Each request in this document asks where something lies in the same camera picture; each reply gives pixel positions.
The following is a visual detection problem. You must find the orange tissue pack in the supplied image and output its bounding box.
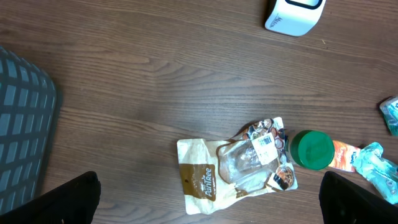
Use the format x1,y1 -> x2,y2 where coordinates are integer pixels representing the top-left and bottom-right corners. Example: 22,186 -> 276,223
328,140 -> 361,172

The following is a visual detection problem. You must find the light teal wipes packet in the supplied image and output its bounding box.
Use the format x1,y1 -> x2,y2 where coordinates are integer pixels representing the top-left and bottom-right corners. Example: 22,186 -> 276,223
353,142 -> 397,204

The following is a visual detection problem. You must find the teal tissue pack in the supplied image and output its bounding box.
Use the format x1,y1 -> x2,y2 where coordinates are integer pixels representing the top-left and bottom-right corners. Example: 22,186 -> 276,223
379,96 -> 397,136

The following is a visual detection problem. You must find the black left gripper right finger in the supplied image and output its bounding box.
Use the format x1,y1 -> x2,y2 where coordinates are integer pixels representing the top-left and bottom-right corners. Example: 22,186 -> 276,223
319,171 -> 397,224

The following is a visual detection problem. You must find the clear brown snack bag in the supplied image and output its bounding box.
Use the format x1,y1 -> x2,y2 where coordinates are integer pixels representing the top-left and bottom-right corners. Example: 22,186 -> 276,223
177,117 -> 298,215

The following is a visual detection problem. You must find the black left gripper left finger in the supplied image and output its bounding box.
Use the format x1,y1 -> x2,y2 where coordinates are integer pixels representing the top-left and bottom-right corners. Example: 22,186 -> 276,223
1,171 -> 101,224

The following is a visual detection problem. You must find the grey plastic basket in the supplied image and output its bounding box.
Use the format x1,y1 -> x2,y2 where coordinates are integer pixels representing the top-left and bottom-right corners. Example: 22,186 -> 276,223
1,49 -> 58,214

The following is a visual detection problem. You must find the green lid jar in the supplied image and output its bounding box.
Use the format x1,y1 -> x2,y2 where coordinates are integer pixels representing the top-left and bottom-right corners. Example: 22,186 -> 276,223
285,129 -> 335,170

